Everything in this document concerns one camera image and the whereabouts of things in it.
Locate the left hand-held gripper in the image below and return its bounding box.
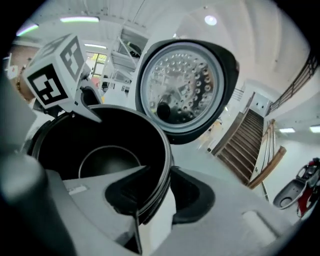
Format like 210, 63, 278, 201
22, 33, 103, 124

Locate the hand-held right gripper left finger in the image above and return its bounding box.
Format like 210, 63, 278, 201
62, 165, 151, 254

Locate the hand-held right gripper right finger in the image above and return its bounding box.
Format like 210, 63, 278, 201
149, 166, 296, 256

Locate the black pot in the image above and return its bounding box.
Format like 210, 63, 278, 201
32, 104, 174, 225

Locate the white metal shelving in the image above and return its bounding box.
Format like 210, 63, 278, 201
109, 26, 151, 85

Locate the dark wooden staircase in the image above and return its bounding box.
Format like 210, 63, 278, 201
211, 92, 287, 190

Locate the tube ceiling light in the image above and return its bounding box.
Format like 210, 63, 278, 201
59, 15, 100, 24

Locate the dark red rice cooker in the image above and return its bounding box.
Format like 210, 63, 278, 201
23, 39, 240, 161

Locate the black balcony railing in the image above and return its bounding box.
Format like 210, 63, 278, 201
269, 52, 320, 117

